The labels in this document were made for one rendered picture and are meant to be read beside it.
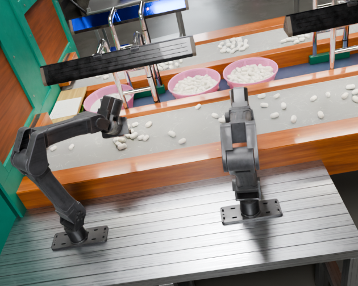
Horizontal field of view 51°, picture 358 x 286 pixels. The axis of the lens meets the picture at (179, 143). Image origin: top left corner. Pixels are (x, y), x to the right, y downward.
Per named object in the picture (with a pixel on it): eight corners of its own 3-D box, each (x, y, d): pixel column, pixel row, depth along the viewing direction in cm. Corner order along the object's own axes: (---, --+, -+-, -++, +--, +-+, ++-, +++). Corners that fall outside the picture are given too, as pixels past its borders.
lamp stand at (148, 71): (165, 137, 168) (140, 44, 142) (123, 144, 170) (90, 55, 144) (165, 114, 184) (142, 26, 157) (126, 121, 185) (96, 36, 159)
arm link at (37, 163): (89, 108, 127) (5, 131, 104) (108, 112, 122) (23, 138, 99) (92, 141, 132) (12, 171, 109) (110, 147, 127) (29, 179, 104)
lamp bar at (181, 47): (197, 56, 143) (194, 38, 138) (44, 87, 149) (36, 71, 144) (195, 47, 149) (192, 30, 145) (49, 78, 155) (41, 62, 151)
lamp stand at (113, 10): (165, 92, 200) (144, 11, 174) (129, 100, 202) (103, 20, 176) (165, 76, 215) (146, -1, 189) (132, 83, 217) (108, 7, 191)
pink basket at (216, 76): (232, 98, 183) (230, 81, 177) (183, 118, 177) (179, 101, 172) (208, 78, 203) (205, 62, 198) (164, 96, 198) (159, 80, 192)
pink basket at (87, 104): (149, 106, 192) (144, 91, 186) (108, 134, 180) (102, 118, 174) (119, 94, 209) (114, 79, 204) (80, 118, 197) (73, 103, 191)
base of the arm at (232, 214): (216, 193, 124) (219, 209, 119) (277, 183, 122) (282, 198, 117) (219, 209, 129) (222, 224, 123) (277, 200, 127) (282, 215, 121)
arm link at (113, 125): (106, 113, 134) (100, 110, 127) (121, 117, 133) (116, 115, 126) (101, 131, 134) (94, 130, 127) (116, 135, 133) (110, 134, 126)
